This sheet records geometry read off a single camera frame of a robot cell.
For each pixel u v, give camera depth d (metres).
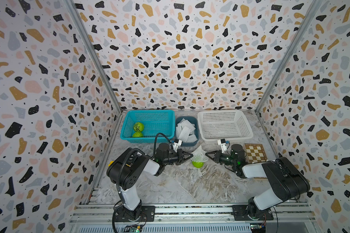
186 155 0.85
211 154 0.85
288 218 0.74
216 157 0.80
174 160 0.78
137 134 0.98
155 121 1.17
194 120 1.09
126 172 0.48
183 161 0.80
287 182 0.45
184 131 0.97
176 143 0.85
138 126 1.03
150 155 0.72
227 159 0.78
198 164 0.87
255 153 0.95
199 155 0.82
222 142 0.86
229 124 1.13
